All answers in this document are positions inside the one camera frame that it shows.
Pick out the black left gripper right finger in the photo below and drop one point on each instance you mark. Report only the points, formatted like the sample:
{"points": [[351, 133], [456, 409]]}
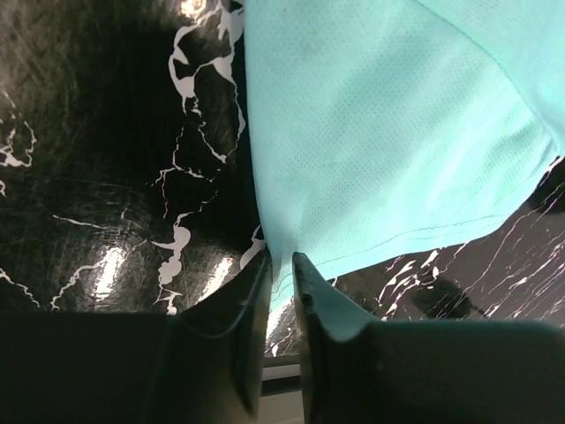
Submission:
{"points": [[356, 368]]}

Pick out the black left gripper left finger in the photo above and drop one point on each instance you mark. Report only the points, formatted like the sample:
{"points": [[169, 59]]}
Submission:
{"points": [[203, 365]]}

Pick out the teal t shirt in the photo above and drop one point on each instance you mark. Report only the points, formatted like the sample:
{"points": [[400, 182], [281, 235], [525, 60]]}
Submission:
{"points": [[381, 128]]}

